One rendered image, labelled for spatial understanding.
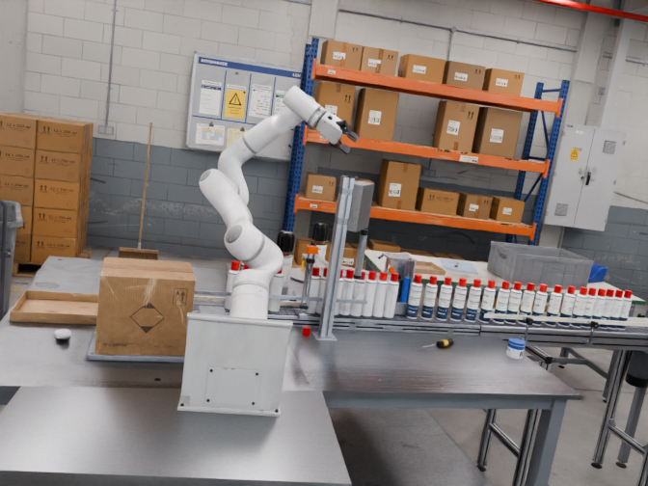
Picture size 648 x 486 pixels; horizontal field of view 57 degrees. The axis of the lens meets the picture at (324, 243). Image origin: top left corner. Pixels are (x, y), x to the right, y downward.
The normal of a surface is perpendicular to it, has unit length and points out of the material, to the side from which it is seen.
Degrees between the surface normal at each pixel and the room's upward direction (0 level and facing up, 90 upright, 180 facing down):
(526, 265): 90
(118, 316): 90
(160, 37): 90
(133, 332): 90
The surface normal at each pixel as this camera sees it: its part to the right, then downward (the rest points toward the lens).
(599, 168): 0.14, 0.21
